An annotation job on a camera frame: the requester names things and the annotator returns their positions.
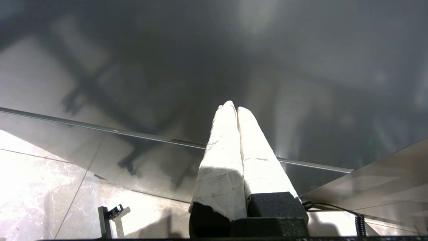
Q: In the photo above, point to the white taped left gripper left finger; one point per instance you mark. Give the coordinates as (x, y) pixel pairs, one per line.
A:
(220, 167)

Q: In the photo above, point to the stainless steel refrigerator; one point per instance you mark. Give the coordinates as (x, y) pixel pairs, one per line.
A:
(301, 67)

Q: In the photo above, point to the grey metal bracket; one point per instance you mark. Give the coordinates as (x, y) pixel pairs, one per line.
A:
(104, 222)

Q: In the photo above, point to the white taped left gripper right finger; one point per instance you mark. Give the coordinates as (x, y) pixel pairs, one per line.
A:
(260, 167)

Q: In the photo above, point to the white tall cabinet side panel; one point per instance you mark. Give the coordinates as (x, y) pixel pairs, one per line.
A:
(384, 180)

